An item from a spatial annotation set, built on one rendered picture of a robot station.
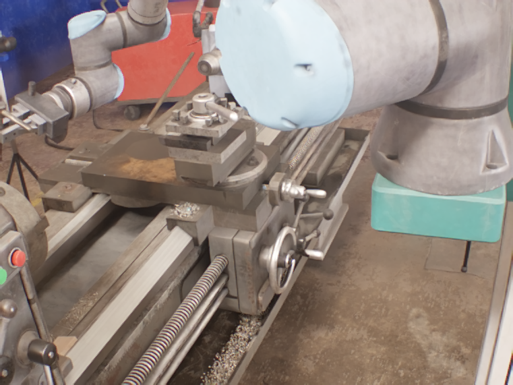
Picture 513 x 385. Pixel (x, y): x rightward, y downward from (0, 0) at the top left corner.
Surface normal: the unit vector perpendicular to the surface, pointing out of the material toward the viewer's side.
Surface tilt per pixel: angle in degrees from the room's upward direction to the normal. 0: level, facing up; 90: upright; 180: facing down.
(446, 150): 70
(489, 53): 93
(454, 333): 0
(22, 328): 90
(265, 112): 92
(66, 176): 0
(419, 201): 90
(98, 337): 36
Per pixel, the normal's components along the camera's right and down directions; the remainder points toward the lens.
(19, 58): 0.93, 0.12
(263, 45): -0.82, 0.35
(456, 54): 0.50, 0.53
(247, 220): -0.37, 0.47
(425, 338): -0.07, -0.87
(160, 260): 0.49, -0.64
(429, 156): -0.44, 0.13
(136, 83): -0.02, 0.48
